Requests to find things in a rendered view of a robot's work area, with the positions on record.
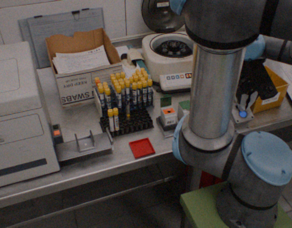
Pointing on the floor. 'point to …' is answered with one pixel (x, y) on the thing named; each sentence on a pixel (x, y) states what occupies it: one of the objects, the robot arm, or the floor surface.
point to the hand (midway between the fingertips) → (244, 109)
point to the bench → (113, 157)
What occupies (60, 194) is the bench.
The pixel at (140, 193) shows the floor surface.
